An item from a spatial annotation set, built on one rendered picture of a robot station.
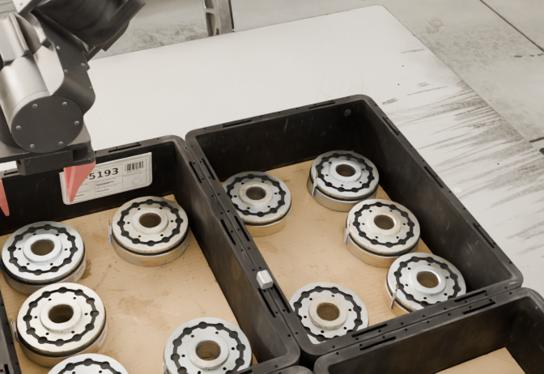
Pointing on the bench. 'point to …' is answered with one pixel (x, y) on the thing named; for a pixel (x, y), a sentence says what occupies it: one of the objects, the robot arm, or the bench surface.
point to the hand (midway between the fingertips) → (37, 198)
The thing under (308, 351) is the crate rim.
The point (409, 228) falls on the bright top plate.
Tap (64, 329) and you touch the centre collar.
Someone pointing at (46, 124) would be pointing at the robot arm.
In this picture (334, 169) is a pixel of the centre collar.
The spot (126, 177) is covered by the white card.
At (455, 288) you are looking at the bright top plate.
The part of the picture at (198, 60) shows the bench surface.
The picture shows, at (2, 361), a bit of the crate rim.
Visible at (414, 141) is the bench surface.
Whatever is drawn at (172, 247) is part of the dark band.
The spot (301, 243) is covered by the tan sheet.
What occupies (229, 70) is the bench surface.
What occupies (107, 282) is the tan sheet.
